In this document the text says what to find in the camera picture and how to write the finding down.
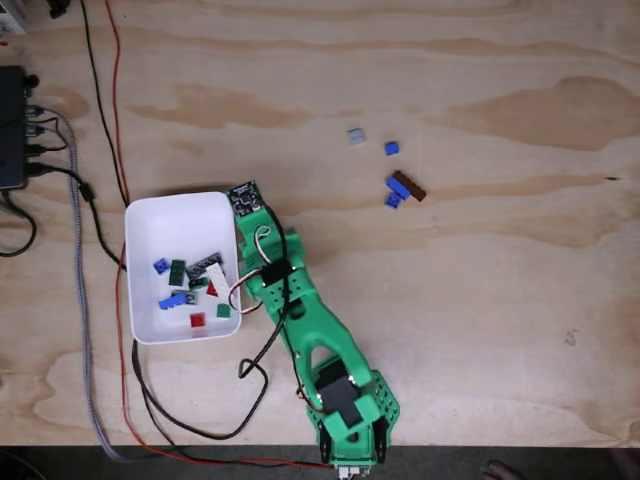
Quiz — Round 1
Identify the white two-by-four lego brick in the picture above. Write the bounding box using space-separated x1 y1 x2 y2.
204 263 232 291

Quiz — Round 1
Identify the thin red power wire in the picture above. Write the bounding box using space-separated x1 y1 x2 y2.
104 0 337 470

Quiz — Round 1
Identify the long brown lego brick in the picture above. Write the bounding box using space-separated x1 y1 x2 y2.
391 169 428 202

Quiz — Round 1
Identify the black looped cable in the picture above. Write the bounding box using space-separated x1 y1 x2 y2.
0 189 39 259

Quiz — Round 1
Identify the white power supply box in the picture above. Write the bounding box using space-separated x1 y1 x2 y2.
0 0 27 37

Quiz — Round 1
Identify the black camera cable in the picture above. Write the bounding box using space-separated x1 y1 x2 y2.
24 162 301 441

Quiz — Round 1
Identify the white plastic bin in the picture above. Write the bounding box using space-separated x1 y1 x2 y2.
124 191 244 345

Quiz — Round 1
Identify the person's foot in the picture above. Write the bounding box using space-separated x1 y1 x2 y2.
480 458 524 480

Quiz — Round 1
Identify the long dark grey lego brick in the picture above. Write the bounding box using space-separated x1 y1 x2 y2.
185 251 225 281

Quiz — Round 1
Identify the black usb hub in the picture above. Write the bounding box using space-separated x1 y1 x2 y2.
0 65 29 191

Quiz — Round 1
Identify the thin black usb cable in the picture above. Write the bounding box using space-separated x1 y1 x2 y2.
24 115 69 154

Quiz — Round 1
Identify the grey braided cable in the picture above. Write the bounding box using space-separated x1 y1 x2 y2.
37 107 166 464

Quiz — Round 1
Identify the white red servo wire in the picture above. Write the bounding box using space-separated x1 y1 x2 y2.
227 268 266 316

